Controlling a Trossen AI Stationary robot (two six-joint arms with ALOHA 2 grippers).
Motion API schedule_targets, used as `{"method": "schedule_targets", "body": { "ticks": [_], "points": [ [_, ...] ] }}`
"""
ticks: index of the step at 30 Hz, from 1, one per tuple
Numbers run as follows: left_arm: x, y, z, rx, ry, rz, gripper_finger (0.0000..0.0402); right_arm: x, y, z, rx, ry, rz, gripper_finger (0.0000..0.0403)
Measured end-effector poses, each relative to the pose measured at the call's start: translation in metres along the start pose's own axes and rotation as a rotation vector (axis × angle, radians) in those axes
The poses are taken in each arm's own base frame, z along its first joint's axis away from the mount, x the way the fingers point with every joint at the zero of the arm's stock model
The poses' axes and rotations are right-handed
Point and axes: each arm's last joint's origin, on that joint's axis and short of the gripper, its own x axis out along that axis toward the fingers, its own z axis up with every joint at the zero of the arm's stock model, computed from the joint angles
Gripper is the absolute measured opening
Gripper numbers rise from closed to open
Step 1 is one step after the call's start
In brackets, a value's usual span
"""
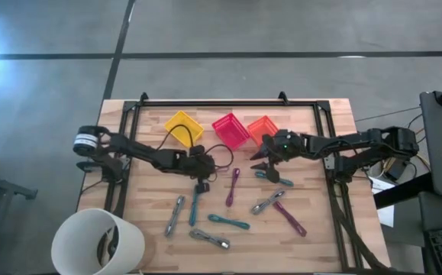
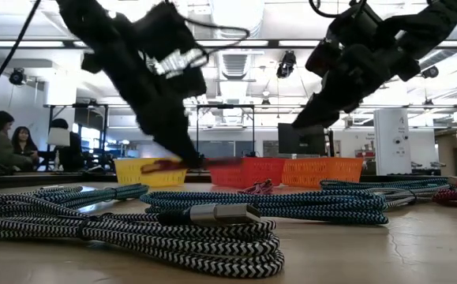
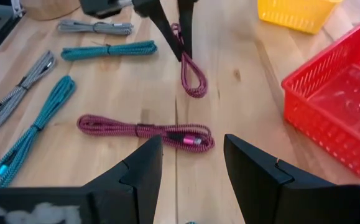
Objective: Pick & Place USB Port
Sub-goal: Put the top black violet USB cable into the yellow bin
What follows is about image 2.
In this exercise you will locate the white pillar kiosk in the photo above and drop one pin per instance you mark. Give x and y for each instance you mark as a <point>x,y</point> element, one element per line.
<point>394,130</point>

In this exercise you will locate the yellow plastic basket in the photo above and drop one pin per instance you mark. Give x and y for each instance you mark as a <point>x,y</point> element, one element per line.
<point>133,171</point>

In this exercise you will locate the black metal rig frame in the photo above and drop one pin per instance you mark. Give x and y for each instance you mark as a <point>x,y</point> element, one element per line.
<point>74,105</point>
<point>228,106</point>

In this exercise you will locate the red plastic basket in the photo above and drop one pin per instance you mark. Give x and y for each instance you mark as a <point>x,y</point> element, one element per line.
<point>252,171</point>

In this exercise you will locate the black monitor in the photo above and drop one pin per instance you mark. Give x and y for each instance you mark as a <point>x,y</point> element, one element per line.
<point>299,140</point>

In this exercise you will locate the black ceiling spotlight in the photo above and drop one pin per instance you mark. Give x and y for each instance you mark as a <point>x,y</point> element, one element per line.
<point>286,64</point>
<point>17,76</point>
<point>430,72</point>

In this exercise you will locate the white table lamp shade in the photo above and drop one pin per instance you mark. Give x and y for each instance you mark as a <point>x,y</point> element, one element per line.
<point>58,137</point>

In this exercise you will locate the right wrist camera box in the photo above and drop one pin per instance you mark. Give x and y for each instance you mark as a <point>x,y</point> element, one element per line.
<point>354,23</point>

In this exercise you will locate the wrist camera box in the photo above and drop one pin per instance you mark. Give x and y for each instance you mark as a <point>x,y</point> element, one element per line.
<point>161,31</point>
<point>354,23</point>

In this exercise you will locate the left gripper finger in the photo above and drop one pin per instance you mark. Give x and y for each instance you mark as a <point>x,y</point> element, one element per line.
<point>161,130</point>
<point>182,134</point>

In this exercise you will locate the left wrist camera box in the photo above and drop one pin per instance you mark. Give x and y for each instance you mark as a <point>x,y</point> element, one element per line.
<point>161,31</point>

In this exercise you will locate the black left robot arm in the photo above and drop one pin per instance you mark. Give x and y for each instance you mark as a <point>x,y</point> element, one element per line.
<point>90,27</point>

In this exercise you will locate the orange plastic basket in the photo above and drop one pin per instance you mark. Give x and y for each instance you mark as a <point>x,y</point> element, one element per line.
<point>323,171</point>

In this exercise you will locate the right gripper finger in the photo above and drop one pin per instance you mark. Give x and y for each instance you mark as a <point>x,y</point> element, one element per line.
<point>317,112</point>
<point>348,100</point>

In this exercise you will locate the silver ventilation duct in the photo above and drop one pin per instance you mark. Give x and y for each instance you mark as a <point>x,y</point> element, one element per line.
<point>236,16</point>

